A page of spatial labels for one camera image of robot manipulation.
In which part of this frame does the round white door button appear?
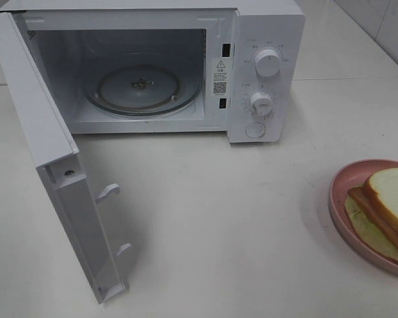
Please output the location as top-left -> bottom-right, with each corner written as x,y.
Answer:
245,122 -> 266,138

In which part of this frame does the white timer knob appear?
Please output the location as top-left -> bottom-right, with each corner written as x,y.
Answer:
249,92 -> 274,117

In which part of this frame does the white microwave door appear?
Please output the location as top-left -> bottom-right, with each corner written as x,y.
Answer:
0,13 -> 126,303

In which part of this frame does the pink round plate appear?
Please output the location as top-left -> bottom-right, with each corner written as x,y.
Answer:
328,159 -> 398,276

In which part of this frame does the toast sandwich with lettuce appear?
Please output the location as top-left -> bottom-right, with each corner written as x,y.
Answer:
344,168 -> 398,262

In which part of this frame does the glass microwave turntable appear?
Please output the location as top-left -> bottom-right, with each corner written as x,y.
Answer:
82,52 -> 204,117

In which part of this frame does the white microwave oven body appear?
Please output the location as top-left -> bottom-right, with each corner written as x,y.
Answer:
0,1 -> 305,142

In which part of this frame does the white upper power knob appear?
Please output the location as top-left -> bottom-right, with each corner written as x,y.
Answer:
254,48 -> 281,78

